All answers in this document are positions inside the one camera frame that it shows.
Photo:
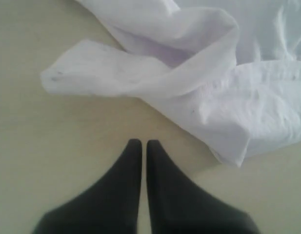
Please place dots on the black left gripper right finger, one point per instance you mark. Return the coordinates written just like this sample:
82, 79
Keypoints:
178, 206

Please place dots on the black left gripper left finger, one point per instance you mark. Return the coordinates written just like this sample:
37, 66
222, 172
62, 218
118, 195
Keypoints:
110, 206

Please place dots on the white t-shirt red print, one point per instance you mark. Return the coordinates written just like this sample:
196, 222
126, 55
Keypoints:
226, 71

